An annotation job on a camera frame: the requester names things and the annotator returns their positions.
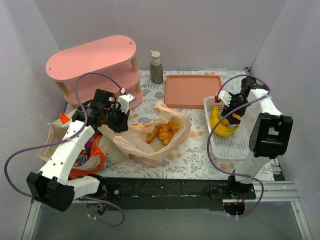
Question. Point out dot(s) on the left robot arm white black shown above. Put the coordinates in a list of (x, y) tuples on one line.
[(51, 185)]

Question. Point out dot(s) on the orange fruit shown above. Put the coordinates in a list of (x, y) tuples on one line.
[(236, 116)]

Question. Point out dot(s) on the beige canvas tote bag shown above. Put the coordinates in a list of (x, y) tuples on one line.
[(106, 152)]

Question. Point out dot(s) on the black mounting base rail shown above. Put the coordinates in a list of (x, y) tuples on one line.
[(172, 194)]

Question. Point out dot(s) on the snack packets in tote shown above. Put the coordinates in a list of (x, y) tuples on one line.
[(89, 150)]

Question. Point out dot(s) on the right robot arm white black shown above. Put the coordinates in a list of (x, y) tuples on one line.
[(269, 137)]

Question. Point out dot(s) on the pink three-tier shelf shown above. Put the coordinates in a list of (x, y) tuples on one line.
[(108, 64)]

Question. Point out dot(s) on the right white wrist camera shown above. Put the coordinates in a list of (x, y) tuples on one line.
[(223, 96)]

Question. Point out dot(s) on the orange plastic grocery bag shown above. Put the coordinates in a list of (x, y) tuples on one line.
[(133, 141)]

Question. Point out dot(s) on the terracotta plastic tray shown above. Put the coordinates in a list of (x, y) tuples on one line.
[(188, 91)]

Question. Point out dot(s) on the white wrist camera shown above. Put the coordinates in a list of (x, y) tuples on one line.
[(125, 101), (223, 96)]

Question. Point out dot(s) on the croissant bread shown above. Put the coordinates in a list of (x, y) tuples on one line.
[(167, 131)]

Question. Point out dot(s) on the yellow banana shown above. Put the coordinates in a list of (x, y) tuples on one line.
[(222, 128)]

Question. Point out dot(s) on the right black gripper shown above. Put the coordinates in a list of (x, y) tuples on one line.
[(231, 113)]

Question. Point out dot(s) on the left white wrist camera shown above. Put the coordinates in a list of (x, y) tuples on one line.
[(125, 101)]

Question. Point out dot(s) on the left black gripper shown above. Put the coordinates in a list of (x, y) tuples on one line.
[(121, 122)]

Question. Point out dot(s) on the grey pump soap bottle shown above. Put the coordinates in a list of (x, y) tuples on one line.
[(156, 68)]

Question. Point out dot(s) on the floral table mat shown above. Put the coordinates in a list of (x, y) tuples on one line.
[(189, 160)]

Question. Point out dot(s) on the white plastic basket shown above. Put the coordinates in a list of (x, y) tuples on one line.
[(236, 146)]

